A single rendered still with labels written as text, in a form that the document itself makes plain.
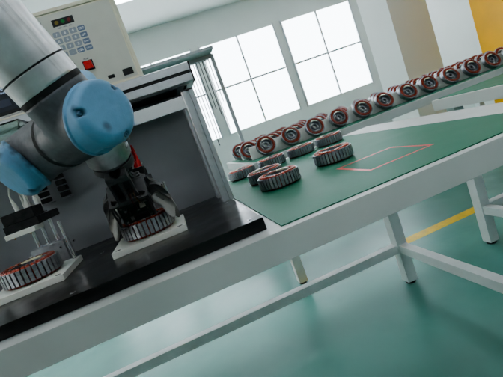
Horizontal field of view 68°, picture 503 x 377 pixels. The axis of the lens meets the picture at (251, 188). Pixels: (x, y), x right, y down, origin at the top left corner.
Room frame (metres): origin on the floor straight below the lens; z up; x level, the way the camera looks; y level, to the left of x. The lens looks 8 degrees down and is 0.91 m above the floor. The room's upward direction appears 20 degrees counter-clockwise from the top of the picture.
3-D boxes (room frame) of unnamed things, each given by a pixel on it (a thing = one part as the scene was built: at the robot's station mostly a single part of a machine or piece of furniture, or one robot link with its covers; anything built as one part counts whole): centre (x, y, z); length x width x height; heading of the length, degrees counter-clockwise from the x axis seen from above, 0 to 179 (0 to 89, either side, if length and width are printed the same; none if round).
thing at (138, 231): (0.78, 0.23, 0.80); 0.11 x 0.11 x 0.04
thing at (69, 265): (0.74, 0.47, 0.78); 0.15 x 0.15 x 0.01; 10
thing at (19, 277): (0.74, 0.47, 0.80); 0.11 x 0.11 x 0.04
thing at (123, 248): (0.78, 0.23, 0.78); 0.15 x 0.15 x 0.01; 10
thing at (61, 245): (0.88, 0.50, 0.80); 0.07 x 0.05 x 0.06; 100
